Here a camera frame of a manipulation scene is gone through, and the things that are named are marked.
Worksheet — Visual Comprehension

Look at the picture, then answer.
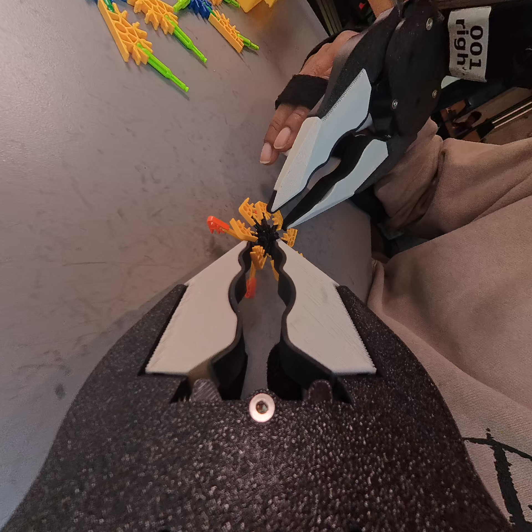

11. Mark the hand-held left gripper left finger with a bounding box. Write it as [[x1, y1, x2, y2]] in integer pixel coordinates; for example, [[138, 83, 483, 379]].
[[145, 241, 249, 400]]

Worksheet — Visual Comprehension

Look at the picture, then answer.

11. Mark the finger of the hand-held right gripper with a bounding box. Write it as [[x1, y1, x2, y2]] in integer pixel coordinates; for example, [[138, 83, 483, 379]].
[[268, 68, 372, 213], [286, 138, 390, 230]]

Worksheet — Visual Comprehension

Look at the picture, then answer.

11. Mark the person's torso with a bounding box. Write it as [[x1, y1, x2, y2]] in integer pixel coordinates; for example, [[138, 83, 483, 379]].
[[368, 220, 532, 532]]

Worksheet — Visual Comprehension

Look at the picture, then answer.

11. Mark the large blue green toy assembly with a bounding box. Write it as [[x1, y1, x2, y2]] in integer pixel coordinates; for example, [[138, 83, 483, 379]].
[[96, 0, 190, 93]]

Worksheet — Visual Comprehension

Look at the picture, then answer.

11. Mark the person's right forearm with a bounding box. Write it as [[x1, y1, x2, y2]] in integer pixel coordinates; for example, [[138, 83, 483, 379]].
[[349, 121, 532, 250]]

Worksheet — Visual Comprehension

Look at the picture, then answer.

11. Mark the small blue green toy assembly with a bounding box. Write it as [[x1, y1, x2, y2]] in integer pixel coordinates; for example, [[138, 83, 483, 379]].
[[172, 0, 260, 54]]

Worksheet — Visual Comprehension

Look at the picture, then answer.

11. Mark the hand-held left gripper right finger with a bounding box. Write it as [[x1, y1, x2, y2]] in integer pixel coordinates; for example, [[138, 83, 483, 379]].
[[267, 241, 377, 400]]

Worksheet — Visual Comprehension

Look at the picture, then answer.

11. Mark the grey desk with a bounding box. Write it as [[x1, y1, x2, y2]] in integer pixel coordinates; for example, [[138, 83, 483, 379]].
[[0, 0, 373, 516]]

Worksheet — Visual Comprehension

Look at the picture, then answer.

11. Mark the person's right hand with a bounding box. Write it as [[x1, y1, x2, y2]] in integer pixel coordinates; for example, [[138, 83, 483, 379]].
[[260, 30, 359, 165]]

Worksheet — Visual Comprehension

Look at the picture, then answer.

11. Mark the yellow black toy wheel assembly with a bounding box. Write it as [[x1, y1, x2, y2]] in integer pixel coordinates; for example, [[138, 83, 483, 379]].
[[206, 197, 304, 300]]

